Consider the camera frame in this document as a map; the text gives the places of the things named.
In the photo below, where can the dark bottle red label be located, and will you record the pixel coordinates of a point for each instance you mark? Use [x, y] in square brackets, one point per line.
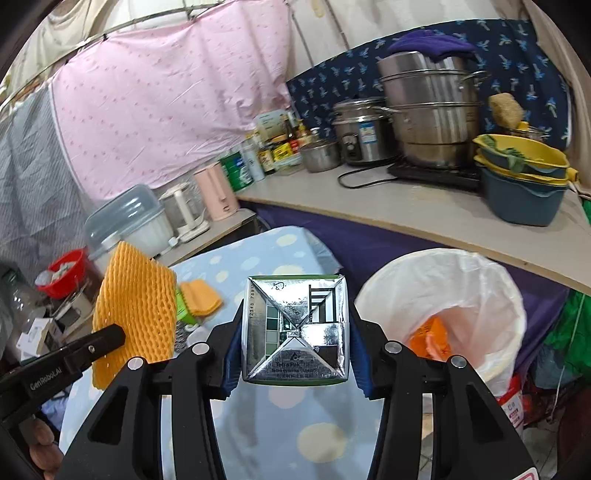
[292, 124]

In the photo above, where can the loofah sponge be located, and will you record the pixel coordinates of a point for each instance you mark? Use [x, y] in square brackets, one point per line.
[505, 110]

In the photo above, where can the steel rice cooker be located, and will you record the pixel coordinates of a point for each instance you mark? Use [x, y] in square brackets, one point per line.
[364, 134]

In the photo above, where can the white trash bag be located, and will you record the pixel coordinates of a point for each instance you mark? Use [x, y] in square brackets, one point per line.
[475, 300]

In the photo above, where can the green plastic bag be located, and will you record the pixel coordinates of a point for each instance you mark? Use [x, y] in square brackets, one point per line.
[570, 327]

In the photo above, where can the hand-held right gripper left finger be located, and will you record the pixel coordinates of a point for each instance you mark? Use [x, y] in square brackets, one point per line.
[233, 364]

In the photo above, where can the red plastic bowl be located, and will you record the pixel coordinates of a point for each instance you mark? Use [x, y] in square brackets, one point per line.
[64, 277]

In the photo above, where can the person's left hand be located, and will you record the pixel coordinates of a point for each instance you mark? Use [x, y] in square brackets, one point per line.
[45, 445]

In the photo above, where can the purple cloth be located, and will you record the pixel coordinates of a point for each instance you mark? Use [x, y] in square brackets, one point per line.
[369, 244]

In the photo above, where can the white glass kettle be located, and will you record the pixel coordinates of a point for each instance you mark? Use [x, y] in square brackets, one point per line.
[182, 210]

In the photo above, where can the white cardboard box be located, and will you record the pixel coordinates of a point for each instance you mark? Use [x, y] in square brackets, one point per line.
[39, 339]

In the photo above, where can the green tin can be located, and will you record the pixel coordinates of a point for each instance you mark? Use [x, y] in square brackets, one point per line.
[236, 173]

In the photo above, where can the light green carton box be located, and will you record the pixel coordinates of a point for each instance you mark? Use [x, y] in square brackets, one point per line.
[271, 124]

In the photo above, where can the black induction cooktop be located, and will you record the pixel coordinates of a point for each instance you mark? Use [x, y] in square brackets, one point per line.
[438, 177]

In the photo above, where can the silver drink carton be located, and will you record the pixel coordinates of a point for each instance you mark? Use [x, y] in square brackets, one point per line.
[295, 330]

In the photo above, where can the orange foam net sleeve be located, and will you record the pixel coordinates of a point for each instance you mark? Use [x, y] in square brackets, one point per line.
[136, 300]
[201, 297]

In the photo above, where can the pink dotted sheet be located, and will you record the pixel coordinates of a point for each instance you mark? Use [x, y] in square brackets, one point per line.
[161, 97]

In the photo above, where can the steel stacked steamer pot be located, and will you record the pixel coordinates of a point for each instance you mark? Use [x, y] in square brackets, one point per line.
[429, 115]

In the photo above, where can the yellow colander basin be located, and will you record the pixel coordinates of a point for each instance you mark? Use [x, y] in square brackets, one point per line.
[540, 154]

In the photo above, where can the small steel pot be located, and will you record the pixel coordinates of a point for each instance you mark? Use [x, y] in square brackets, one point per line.
[320, 157]

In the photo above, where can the orange plastic wrapper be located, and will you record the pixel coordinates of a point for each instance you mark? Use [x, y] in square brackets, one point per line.
[427, 339]

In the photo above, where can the purple towel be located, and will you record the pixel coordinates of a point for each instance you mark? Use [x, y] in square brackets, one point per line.
[434, 42]

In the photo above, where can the dark soy sauce bottle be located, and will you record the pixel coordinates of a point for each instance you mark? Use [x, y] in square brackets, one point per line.
[268, 159]

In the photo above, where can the pink electric kettle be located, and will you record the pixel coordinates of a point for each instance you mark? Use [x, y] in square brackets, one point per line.
[214, 191]

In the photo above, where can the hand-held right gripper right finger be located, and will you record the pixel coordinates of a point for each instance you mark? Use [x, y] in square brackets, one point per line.
[362, 369]

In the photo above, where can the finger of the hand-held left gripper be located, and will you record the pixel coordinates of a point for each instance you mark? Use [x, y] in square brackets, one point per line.
[94, 348]

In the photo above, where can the grey striped cloth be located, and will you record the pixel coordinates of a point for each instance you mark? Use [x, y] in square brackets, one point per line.
[32, 184]

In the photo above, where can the blue-grey plastic basin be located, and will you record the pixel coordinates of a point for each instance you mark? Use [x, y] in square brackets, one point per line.
[521, 203]

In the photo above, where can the yellow plastic basin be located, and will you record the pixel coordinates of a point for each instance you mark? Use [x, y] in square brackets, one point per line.
[554, 177]

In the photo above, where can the blue dotted tablecloth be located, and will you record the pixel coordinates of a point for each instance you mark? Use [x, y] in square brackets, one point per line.
[258, 263]

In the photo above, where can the dish box with grey lid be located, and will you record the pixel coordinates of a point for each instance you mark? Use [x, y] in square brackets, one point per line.
[124, 221]

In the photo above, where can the pale blue bottle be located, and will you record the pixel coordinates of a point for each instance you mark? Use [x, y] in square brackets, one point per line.
[253, 159]

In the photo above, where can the navy printed cloth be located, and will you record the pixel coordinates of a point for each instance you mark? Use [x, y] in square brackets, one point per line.
[337, 78]

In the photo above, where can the green rag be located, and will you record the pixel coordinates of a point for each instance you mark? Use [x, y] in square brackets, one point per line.
[510, 154]

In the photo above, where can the green packet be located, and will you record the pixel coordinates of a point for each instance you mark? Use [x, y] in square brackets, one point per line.
[184, 309]

